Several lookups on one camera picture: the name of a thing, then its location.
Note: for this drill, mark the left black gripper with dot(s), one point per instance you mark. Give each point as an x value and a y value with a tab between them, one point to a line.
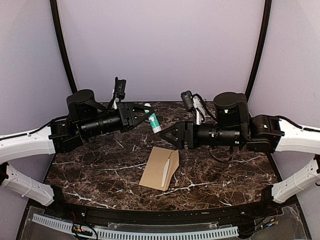
128	119

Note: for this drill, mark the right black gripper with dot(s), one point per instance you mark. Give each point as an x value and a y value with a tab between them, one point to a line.
181	127

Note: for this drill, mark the white green glue stick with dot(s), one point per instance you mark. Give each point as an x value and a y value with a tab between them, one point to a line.
154	123

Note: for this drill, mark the brown paper envelope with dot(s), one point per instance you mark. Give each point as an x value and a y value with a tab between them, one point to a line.
153	172

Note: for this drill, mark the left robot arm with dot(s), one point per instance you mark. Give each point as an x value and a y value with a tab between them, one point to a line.
86	119

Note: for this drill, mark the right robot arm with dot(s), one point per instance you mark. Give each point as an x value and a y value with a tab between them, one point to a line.
234	127

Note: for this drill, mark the black front table rail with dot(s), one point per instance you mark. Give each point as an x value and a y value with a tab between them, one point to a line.
241	214

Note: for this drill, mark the left black corner post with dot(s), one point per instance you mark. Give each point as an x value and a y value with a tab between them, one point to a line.
61	45

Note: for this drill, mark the black corner post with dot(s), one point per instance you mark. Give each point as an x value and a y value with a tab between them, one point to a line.
61	45
259	48

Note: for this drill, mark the white slotted cable duct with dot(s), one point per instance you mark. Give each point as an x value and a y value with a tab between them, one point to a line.
121	231

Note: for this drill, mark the right black corner post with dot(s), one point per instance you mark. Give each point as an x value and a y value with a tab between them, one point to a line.
259	48

